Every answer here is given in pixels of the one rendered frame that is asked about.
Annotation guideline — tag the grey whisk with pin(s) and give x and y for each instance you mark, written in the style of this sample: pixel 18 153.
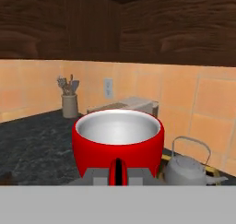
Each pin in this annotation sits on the grey whisk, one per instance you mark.
pixel 62 84

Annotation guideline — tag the grey spatula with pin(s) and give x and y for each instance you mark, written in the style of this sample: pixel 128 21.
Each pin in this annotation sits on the grey spatula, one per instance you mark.
pixel 74 86

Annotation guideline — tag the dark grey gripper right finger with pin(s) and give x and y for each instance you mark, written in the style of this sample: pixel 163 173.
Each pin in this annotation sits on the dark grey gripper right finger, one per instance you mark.
pixel 138 176

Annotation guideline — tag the red mug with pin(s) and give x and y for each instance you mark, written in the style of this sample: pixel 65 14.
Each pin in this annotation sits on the red mug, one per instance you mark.
pixel 118 155

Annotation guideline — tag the white wall socket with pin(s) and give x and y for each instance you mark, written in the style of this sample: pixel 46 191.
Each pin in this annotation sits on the white wall socket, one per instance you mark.
pixel 108 88

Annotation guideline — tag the grey kettle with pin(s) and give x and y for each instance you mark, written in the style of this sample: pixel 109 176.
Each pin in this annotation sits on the grey kettle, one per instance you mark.
pixel 184 170

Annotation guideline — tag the beige utensil pot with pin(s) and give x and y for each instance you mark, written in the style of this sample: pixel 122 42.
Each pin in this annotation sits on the beige utensil pot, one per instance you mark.
pixel 70 106

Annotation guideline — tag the dark wood wall cabinet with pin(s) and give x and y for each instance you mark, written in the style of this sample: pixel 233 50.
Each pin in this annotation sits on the dark wood wall cabinet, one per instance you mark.
pixel 46 21
pixel 181 28

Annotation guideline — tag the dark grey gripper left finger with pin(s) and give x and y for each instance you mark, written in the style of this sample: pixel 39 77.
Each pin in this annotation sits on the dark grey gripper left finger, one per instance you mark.
pixel 97 176

